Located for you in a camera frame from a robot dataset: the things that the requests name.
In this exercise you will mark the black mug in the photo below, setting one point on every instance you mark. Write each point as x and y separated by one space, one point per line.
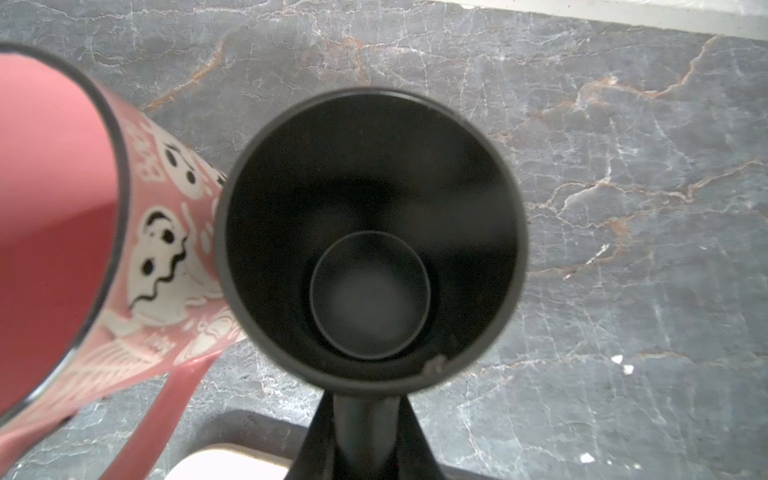
373 243

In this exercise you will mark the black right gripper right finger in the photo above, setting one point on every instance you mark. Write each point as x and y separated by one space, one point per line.
415 460

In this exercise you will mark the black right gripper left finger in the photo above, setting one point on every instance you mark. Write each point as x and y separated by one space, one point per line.
316 457

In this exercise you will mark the beige tray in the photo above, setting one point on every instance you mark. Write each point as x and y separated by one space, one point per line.
227 461

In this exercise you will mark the pink patterned mug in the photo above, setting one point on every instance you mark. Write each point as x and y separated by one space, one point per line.
107 259

